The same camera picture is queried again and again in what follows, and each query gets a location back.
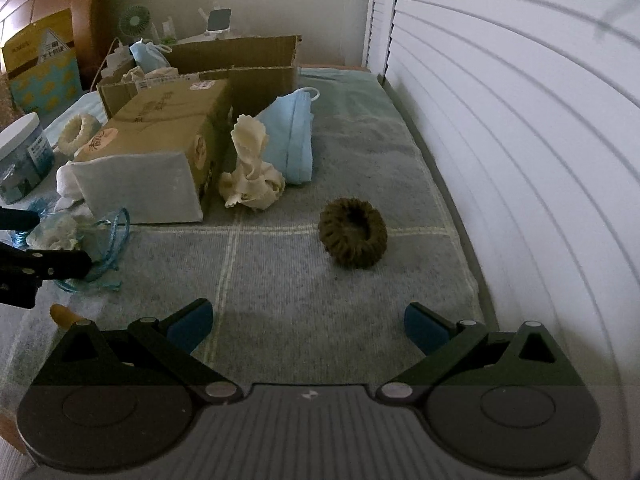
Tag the grey checked blanket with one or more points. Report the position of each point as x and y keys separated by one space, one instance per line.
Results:
x=280 y=280

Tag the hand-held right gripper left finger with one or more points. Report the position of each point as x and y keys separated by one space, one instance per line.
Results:
x=190 y=327

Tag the crumpled cream tissue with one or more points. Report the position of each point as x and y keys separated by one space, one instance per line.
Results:
x=250 y=170

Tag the closed brown carton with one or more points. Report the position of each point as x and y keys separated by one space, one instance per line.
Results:
x=160 y=125

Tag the white router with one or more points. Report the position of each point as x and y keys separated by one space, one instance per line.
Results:
x=200 y=37

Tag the brown hair scrunchie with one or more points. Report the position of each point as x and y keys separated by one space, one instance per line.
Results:
x=335 y=240

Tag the cream hair scrunchie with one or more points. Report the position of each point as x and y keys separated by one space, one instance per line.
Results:
x=67 y=135

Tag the blue face mask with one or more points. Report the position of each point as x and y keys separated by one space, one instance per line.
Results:
x=147 y=55
x=290 y=135

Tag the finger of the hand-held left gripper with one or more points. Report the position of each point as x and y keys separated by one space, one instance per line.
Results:
x=55 y=264
x=17 y=219

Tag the cardboard box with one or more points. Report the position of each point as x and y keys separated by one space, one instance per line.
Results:
x=260 y=67

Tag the clear jar with white lid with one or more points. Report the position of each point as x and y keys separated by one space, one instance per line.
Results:
x=22 y=155

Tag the yellow and blue packaging bag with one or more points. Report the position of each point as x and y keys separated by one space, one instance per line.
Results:
x=45 y=70

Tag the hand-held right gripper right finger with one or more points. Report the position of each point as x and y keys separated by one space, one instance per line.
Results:
x=422 y=332

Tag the light blue bed sheet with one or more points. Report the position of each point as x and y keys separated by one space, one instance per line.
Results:
x=55 y=115

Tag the beige crumpled cloth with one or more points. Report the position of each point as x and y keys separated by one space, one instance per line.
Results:
x=142 y=74

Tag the small green desk fan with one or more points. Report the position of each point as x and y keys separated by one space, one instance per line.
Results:
x=133 y=20

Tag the white camera with grey face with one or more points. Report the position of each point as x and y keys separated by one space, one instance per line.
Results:
x=220 y=20

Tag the white cloth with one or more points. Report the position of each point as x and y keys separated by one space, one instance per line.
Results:
x=67 y=182

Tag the white louvered closet door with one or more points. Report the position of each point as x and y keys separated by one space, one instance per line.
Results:
x=525 y=135

